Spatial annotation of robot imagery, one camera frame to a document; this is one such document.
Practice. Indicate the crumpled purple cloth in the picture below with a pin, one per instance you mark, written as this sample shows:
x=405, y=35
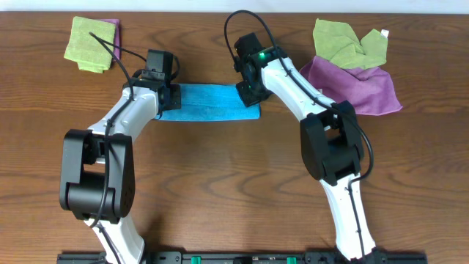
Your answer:
x=370, y=91

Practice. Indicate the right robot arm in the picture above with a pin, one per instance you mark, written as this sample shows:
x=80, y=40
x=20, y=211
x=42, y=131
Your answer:
x=330, y=139

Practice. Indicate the crumpled green cloth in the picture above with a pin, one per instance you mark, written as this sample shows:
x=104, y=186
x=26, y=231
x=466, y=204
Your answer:
x=338, y=43

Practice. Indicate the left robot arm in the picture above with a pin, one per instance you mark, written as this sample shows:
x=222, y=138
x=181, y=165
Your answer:
x=97, y=182

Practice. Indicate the folded green cloth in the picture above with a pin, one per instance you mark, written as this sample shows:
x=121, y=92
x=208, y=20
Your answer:
x=84, y=49

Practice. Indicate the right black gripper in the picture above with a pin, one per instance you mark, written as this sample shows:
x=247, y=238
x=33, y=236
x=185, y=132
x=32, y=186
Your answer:
x=248, y=95

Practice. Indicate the blue microfiber cloth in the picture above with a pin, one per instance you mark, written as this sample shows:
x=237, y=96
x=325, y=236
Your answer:
x=210, y=103

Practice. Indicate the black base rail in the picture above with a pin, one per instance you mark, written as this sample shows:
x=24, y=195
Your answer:
x=318, y=257

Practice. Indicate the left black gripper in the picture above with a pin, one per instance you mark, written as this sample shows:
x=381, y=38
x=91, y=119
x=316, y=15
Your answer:
x=174, y=97

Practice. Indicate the folded purple cloth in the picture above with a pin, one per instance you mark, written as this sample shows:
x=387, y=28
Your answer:
x=115, y=22

